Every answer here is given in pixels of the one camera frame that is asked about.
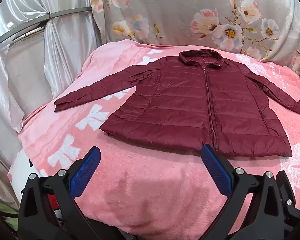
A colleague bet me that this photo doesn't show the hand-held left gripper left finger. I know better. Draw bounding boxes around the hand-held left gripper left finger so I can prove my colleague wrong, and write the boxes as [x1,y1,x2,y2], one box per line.
[17,146,102,240]

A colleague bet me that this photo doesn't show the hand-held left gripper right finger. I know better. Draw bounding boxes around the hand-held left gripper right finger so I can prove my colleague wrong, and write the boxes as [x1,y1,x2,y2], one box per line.
[201,144,300,240]

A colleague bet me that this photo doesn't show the maroon puffer jacket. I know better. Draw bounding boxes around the maroon puffer jacket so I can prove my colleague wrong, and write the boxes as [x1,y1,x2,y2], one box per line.
[54,50,300,158]

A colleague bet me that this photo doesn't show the red object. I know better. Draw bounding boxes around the red object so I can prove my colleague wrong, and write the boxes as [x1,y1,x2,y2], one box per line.
[45,194,59,210]

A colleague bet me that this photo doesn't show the pink printed blanket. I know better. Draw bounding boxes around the pink printed blanket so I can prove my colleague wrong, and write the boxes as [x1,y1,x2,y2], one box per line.
[7,39,300,237]

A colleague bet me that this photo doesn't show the green cloth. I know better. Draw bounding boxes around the green cloth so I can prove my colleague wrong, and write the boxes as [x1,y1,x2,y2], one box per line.
[0,201,19,230]

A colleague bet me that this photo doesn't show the white satin curtain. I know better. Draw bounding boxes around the white satin curtain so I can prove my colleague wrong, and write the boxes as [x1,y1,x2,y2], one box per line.
[0,0,109,205]

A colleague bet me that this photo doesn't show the grey floral cloth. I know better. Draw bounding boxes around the grey floral cloth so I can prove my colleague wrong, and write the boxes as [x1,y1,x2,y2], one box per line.
[90,0,300,80]

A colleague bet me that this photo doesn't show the curved metal band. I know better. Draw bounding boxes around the curved metal band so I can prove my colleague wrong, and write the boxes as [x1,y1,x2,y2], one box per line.
[0,6,93,51]

